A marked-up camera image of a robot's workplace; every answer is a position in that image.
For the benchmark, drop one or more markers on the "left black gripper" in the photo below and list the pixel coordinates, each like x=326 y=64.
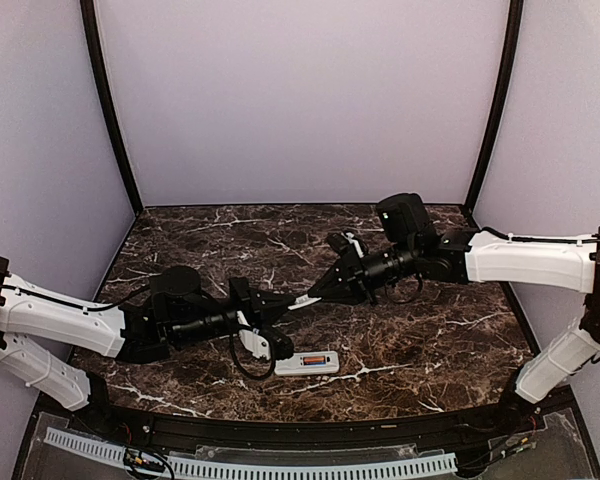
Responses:
x=272 y=305

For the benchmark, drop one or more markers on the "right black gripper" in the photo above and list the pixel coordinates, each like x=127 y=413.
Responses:
x=347 y=274

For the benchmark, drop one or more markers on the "white battery cover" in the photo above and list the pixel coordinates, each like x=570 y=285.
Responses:
x=303 y=301

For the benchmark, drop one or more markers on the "orange AAA battery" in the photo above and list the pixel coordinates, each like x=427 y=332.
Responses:
x=314 y=360

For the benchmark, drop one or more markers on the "white remote control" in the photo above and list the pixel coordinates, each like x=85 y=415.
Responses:
x=294 y=366

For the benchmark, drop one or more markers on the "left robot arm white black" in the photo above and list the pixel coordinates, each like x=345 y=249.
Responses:
x=170 y=312

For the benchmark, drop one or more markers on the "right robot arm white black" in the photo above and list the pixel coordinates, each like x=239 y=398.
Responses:
x=475 y=255

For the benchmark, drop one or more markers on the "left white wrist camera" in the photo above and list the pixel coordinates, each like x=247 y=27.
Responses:
x=255 y=342

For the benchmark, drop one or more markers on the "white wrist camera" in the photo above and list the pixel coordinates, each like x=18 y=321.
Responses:
x=344 y=241
x=255 y=342

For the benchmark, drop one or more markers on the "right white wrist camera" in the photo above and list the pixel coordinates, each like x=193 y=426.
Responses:
x=344 y=241

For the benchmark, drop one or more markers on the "black front rail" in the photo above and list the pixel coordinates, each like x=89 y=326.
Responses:
x=461 y=428

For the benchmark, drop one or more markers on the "white slotted cable duct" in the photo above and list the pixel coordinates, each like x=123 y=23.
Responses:
x=176 y=466

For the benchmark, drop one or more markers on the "right black frame post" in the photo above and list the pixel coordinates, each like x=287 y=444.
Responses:
x=501 y=89

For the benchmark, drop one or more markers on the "black frame post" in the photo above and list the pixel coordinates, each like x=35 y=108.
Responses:
x=501 y=89
x=106 y=101

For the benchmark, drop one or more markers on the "left black frame post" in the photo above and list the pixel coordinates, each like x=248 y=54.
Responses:
x=106 y=101

